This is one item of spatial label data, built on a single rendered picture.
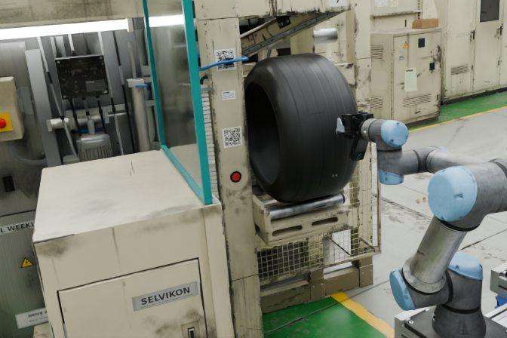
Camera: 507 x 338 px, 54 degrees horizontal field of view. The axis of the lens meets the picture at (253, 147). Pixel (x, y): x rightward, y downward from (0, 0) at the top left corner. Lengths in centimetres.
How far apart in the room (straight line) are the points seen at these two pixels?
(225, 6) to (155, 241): 98
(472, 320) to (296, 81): 95
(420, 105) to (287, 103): 516
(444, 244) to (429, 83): 569
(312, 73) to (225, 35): 35
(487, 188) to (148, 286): 77
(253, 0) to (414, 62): 471
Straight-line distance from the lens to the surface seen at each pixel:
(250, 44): 228
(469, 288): 157
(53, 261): 112
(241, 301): 216
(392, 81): 645
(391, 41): 637
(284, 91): 180
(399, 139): 150
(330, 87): 184
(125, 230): 111
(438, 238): 130
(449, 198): 117
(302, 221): 199
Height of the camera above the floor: 169
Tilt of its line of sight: 16 degrees down
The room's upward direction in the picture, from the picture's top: 4 degrees counter-clockwise
